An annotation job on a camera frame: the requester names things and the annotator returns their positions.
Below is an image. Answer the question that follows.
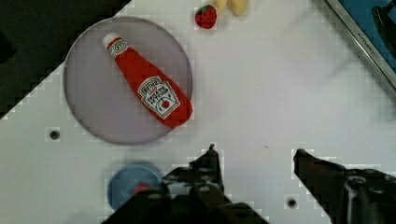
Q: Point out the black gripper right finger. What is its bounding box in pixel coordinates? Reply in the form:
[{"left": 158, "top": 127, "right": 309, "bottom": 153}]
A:
[{"left": 293, "top": 148, "right": 396, "bottom": 224}]

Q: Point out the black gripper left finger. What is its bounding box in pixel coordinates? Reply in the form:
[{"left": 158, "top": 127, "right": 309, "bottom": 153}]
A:
[{"left": 102, "top": 147, "right": 269, "bottom": 224}]

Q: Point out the red plush ketchup bottle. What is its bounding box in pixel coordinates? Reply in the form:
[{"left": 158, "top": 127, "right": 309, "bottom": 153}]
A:
[{"left": 102, "top": 33, "right": 193, "bottom": 128}]

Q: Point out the grey round plate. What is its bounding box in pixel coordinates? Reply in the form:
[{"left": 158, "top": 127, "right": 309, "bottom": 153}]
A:
[{"left": 63, "top": 16, "right": 192, "bottom": 146}]

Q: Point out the red item in blue bowl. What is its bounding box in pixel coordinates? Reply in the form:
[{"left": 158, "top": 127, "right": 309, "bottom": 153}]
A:
[{"left": 134, "top": 183, "right": 150, "bottom": 194}]

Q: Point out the small blue bowl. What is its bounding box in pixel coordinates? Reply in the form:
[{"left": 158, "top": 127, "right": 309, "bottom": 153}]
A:
[{"left": 107, "top": 161, "right": 163, "bottom": 211}]

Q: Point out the black toaster oven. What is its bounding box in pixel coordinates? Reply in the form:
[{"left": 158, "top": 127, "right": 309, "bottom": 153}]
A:
[{"left": 319, "top": 0, "right": 396, "bottom": 93}]

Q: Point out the red plush strawberry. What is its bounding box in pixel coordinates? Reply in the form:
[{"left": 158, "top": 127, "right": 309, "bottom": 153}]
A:
[{"left": 194, "top": 5, "right": 217, "bottom": 29}]

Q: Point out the yellow plush banana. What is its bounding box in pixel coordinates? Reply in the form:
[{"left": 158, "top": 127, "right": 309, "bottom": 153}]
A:
[{"left": 213, "top": 0, "right": 248, "bottom": 16}]

